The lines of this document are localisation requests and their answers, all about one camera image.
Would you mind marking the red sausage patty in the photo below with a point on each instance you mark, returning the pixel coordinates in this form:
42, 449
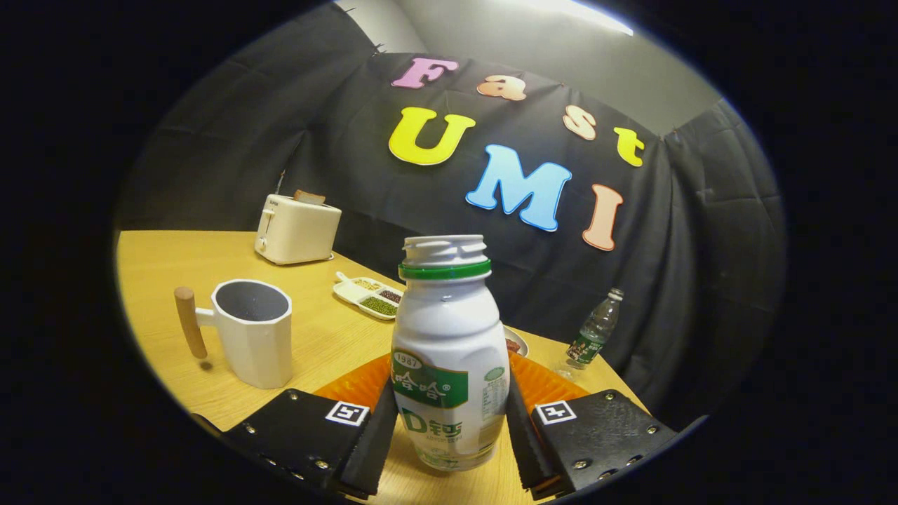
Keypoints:
513, 346

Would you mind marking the white round plate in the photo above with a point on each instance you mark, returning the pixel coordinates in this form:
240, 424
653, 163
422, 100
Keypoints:
511, 332

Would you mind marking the white juice bottle green label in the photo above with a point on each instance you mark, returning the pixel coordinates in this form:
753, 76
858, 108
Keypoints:
449, 330

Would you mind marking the cream toaster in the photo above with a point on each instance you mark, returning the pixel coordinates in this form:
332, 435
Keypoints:
298, 231

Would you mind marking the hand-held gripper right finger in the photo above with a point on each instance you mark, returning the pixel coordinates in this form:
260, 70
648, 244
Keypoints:
523, 442

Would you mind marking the toast slice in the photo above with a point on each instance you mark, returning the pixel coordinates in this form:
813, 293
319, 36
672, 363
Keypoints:
309, 197

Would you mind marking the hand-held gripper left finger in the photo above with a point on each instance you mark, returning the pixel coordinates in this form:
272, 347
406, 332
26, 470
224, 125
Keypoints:
375, 449

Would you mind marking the clear plastic water bottle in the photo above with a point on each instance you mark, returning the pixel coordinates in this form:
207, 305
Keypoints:
596, 330

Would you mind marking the white divided bean dish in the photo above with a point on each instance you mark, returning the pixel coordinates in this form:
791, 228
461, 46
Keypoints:
368, 294

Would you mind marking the wooden table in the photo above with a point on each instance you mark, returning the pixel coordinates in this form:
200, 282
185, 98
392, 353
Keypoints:
175, 259

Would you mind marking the black backdrop cloth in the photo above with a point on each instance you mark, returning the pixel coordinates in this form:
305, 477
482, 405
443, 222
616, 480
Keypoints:
337, 140

